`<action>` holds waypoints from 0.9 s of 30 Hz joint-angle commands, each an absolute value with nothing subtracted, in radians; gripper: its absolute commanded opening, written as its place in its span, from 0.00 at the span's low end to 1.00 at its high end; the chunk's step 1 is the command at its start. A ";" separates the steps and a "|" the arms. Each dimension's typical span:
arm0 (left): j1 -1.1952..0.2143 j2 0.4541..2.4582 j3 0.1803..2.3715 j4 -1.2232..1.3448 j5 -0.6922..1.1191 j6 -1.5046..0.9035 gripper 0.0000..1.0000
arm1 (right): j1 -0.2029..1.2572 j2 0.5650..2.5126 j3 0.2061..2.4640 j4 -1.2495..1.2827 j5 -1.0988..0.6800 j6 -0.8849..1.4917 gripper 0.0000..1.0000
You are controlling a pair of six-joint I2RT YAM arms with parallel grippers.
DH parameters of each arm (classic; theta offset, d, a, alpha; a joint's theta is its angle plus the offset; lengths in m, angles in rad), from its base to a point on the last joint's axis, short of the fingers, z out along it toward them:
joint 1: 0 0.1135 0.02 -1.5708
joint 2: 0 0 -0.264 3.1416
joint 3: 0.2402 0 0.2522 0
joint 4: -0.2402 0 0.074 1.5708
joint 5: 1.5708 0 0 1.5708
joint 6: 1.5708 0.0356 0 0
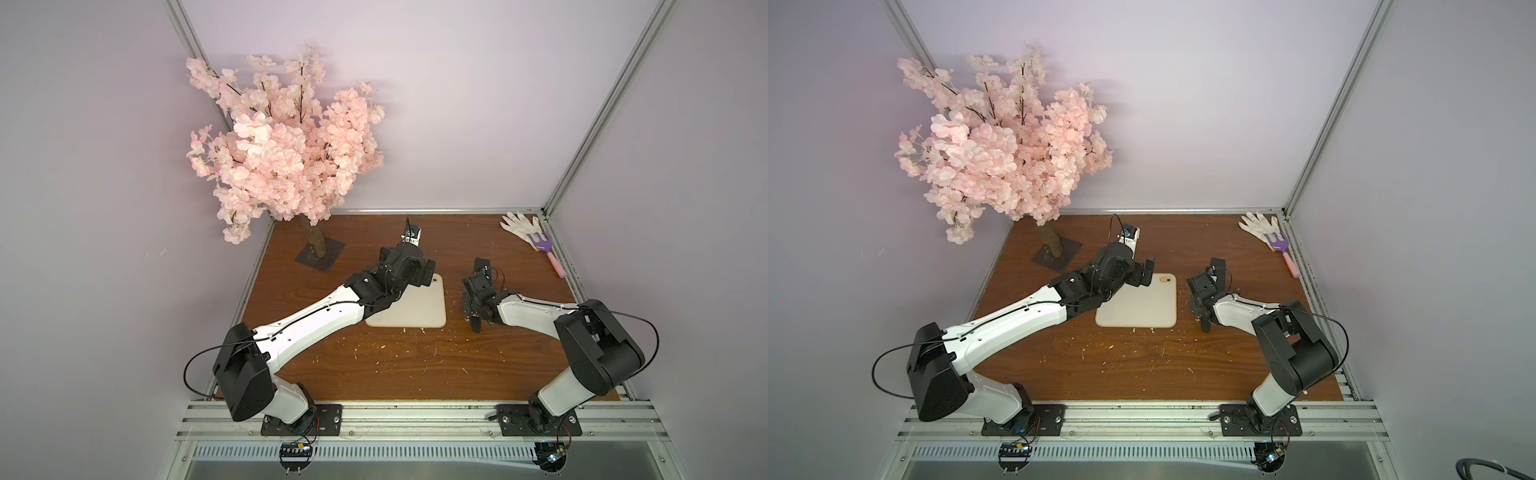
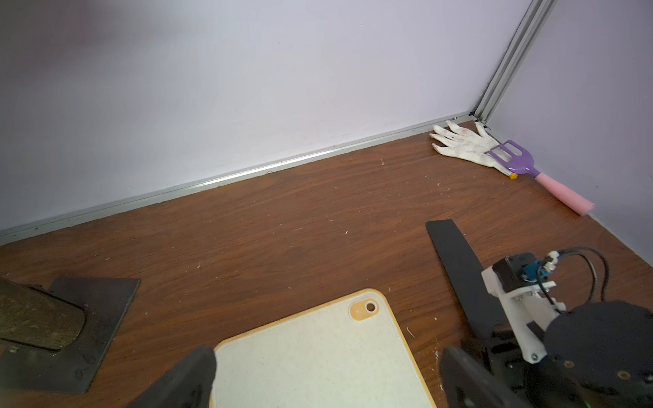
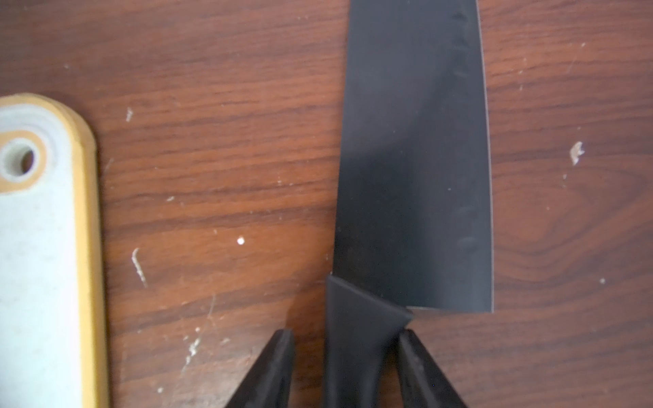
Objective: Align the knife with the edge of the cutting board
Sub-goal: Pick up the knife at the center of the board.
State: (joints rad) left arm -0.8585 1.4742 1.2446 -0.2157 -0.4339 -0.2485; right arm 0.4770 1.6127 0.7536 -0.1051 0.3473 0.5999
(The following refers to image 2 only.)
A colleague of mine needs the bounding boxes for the white work glove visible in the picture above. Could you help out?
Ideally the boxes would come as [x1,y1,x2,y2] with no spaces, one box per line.
[430,121,517,180]

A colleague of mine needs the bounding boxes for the purple pink garden rake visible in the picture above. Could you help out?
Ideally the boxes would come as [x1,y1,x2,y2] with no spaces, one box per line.
[486,140,595,216]

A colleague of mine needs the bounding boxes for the cream cutting board orange rim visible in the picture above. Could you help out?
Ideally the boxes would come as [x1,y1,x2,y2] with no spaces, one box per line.
[209,288,435,407]

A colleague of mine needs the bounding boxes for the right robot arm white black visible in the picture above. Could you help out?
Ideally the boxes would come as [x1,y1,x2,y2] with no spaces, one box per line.
[462,301,652,407]

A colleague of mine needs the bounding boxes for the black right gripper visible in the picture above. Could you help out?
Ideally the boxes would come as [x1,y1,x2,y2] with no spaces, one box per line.
[462,332,582,407]

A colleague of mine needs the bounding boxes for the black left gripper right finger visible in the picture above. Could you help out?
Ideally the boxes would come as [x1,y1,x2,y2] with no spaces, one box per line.
[440,347,530,408]

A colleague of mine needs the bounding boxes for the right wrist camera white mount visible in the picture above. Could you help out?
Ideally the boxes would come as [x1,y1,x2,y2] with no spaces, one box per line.
[481,253,567,365]

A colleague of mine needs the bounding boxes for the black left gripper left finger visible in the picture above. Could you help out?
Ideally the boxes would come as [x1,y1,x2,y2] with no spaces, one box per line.
[128,345,217,408]

